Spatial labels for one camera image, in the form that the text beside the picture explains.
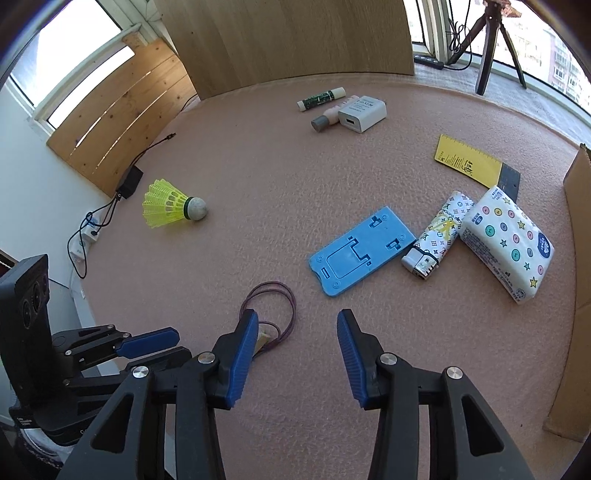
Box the small pink grey-capped bottle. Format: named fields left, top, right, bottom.
left=311, top=95, right=360, bottom=133

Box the green white glue stick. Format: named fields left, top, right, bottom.
left=297, top=87, right=346, bottom=112

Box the grey checked bed sheet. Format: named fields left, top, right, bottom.
left=414, top=64, right=590, bottom=147

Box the blue plastic phone stand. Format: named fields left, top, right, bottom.
left=308, top=206, right=417, bottom=297

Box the large light wooden board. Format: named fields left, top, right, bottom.
left=156, top=0, right=415, bottom=99

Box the white power strip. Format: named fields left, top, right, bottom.
left=69, top=214, right=101, bottom=261

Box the black inline cable switch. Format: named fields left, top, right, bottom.
left=414, top=54, right=445, bottom=70

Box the pine slat wooden panel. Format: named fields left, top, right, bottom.
left=47, top=39, right=195, bottom=195

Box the wooden clothespin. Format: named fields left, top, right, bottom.
left=253, top=326, right=273, bottom=355

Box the brown cardboard box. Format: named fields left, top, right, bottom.
left=542, top=143, right=591, bottom=444

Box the yellow plastic shuttlecock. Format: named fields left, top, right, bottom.
left=142, top=179, right=208, bottom=228

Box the black power adapter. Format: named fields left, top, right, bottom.
left=115, top=165, right=143, bottom=199

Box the patterned white tissue pack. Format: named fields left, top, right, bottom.
left=459, top=186, right=555, bottom=303

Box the yellow black ruler card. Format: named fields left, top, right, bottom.
left=434, top=134, right=521, bottom=202

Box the brown hair tie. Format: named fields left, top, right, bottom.
left=238, top=280, right=297, bottom=354

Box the white usb charger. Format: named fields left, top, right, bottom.
left=338, top=96, right=387, bottom=134

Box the patterned white lighter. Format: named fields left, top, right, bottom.
left=402, top=191, right=475, bottom=280

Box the black tripod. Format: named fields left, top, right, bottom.
left=446, top=1, right=527, bottom=96

